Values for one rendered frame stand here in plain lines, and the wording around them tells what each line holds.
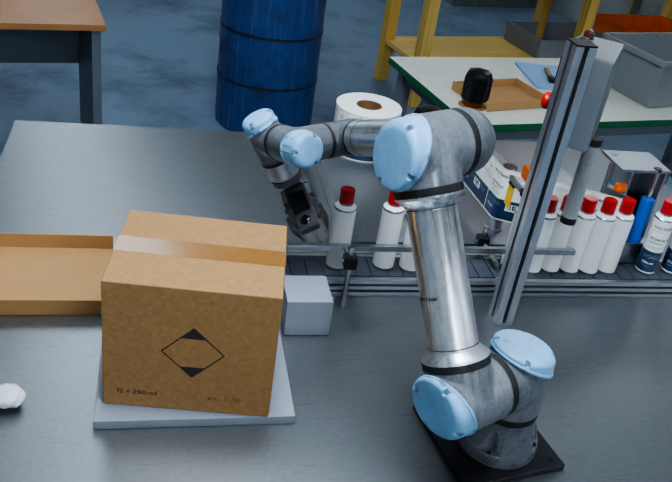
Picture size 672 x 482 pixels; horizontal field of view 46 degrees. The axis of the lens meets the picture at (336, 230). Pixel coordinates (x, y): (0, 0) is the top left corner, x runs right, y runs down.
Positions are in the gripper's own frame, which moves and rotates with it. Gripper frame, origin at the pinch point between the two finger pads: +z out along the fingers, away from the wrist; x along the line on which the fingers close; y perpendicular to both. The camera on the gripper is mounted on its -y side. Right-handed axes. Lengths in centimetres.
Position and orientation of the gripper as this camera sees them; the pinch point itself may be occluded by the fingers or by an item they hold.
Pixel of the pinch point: (321, 246)
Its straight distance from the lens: 183.1
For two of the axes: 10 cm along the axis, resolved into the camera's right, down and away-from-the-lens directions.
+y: -1.8, -5.2, 8.4
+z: 3.7, 7.5, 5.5
